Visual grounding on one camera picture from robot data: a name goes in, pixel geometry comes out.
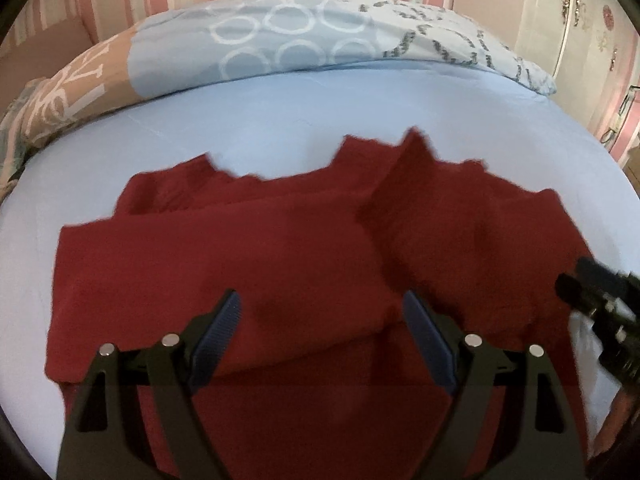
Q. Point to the patterned blue and tan duvet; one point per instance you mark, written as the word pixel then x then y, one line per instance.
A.
pixel 280 35

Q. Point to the dark red knit garment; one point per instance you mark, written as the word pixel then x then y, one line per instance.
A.
pixel 300 240

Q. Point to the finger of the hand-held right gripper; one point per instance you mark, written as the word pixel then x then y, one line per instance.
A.
pixel 580 282

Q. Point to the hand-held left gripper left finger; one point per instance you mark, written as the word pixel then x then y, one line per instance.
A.
pixel 219 332

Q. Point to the brown padded headboard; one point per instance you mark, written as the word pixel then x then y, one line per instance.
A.
pixel 40 55

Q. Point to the light blue bed sheet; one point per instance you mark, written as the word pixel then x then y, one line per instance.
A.
pixel 280 115

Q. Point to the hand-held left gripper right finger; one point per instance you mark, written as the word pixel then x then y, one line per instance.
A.
pixel 425 332

